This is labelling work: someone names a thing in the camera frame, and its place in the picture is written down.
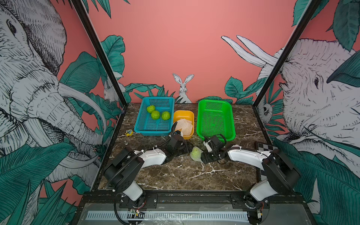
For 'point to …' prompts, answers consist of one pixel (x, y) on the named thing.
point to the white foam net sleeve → (196, 154)
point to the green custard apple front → (195, 154)
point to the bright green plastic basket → (215, 117)
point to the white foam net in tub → (185, 126)
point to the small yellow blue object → (129, 132)
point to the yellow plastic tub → (187, 115)
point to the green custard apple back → (151, 108)
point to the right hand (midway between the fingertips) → (204, 155)
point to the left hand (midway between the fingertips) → (192, 145)
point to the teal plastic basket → (146, 125)
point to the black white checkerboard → (263, 147)
